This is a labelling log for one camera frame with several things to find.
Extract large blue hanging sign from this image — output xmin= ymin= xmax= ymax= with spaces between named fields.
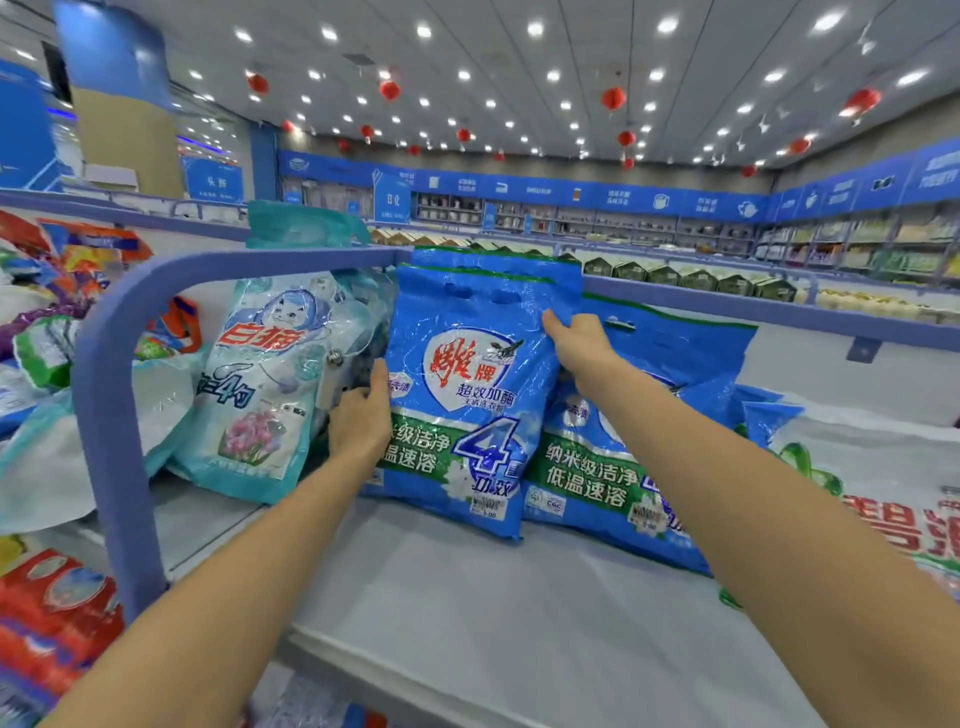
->
xmin=183 ymin=157 xmax=246 ymax=204

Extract green white Bilang detergent bag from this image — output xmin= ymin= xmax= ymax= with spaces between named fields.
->
xmin=720 ymin=397 xmax=960 ymax=609

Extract wall shelf of detergent bottles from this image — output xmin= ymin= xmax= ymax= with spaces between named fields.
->
xmin=765 ymin=210 xmax=960 ymax=287

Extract rows of round ceiling lights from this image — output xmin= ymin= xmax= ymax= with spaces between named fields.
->
xmin=0 ymin=0 xmax=932 ymax=167

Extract person's right forearm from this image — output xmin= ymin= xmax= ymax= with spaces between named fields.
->
xmin=577 ymin=360 xmax=960 ymax=728

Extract rows of small red lanterns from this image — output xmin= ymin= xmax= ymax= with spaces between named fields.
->
xmin=247 ymin=67 xmax=887 ymax=174

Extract blue beige column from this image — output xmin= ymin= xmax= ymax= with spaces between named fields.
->
xmin=52 ymin=0 xmax=189 ymax=197

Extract row of cream containers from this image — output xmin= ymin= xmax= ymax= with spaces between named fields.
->
xmin=817 ymin=285 xmax=960 ymax=324

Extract grey metal shelf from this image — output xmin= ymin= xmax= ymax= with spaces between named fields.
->
xmin=0 ymin=187 xmax=960 ymax=728

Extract person's left hand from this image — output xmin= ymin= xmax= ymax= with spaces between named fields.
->
xmin=327 ymin=357 xmax=395 ymax=489

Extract small blue hanging sign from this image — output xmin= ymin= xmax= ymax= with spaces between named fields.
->
xmin=372 ymin=168 xmax=414 ymax=227

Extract row of green boxes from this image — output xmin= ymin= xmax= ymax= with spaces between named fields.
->
xmin=367 ymin=225 xmax=797 ymax=302

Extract blue wall sign band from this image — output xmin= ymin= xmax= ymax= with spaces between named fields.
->
xmin=277 ymin=150 xmax=774 ymax=227

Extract blue wall shelving unit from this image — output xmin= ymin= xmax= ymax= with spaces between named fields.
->
xmin=765 ymin=135 xmax=960 ymax=287

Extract person's right hand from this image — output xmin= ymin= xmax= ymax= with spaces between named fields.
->
xmin=540 ymin=307 xmax=624 ymax=407

